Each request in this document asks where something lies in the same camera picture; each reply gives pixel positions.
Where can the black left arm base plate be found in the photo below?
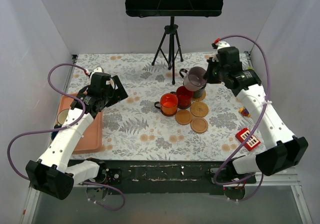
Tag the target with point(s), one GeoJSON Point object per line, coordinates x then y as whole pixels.
{"type": "Point", "coordinates": [112, 176]}

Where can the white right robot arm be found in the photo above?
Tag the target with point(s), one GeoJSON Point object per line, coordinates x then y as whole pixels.
{"type": "Point", "coordinates": [283, 148]}

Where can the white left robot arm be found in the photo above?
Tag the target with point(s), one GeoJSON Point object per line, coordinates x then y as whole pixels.
{"type": "Point", "coordinates": [51, 173]}

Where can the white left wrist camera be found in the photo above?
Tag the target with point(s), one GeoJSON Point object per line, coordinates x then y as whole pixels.
{"type": "Point", "coordinates": [96, 70]}

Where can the orange cup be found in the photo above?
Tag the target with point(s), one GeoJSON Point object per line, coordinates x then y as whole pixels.
{"type": "Point", "coordinates": [168, 104]}

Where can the black music stand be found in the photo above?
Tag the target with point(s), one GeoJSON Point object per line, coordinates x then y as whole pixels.
{"type": "Point", "coordinates": [173, 9]}

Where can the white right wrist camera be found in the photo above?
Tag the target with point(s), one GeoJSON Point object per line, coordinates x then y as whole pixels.
{"type": "Point", "coordinates": [220, 44]}

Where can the floral patterned table mat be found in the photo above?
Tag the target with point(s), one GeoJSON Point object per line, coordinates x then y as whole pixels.
{"type": "Point", "coordinates": [134, 129]}

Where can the woven rattan coaster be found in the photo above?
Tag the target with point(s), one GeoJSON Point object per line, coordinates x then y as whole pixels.
{"type": "Point", "coordinates": [199, 109]}
{"type": "Point", "coordinates": [202, 97]}

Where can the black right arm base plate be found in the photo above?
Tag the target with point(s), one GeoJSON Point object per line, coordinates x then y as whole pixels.
{"type": "Point", "coordinates": [226, 176]}

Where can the red cup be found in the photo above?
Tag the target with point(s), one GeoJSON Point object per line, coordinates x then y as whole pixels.
{"type": "Point", "coordinates": [184, 97]}

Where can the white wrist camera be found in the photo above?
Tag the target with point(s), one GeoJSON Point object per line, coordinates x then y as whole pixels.
{"type": "Point", "coordinates": [220, 44]}
{"type": "Point", "coordinates": [96, 70]}

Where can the blue green purple block toy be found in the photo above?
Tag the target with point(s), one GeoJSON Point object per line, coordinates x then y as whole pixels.
{"type": "Point", "coordinates": [244, 112]}

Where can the pink plastic tray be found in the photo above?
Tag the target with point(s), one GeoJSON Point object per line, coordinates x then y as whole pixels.
{"type": "Point", "coordinates": [92, 140]}

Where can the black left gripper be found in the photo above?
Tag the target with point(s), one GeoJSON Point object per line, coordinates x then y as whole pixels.
{"type": "Point", "coordinates": [117, 89]}

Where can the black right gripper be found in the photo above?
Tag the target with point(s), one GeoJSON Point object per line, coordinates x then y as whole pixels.
{"type": "Point", "coordinates": [212, 72]}

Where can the dark blue cup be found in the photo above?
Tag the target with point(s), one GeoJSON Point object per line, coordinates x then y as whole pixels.
{"type": "Point", "coordinates": [54, 133]}

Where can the dark green cup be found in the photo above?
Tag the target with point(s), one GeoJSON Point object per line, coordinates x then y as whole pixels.
{"type": "Point", "coordinates": [199, 92]}

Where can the cream white cup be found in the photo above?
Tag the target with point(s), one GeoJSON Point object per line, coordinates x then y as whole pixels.
{"type": "Point", "coordinates": [62, 116]}

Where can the lilac purple cup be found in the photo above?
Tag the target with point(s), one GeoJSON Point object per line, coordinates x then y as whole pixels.
{"type": "Point", "coordinates": [193, 79]}

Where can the light wooden coaster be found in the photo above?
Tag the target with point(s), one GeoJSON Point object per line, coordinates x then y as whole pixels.
{"type": "Point", "coordinates": [183, 117]}
{"type": "Point", "coordinates": [199, 125]}

